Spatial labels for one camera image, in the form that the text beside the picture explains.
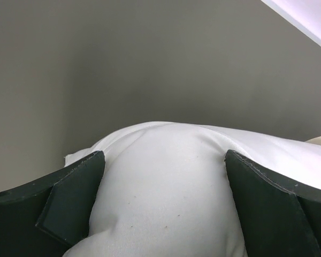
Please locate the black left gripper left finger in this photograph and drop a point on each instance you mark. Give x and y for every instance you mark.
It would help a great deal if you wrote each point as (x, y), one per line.
(49, 215)

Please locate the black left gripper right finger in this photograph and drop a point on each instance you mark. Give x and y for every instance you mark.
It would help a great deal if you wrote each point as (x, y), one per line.
(279, 216)

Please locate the white pillow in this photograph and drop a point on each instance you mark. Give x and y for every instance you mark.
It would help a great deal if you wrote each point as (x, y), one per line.
(165, 191)

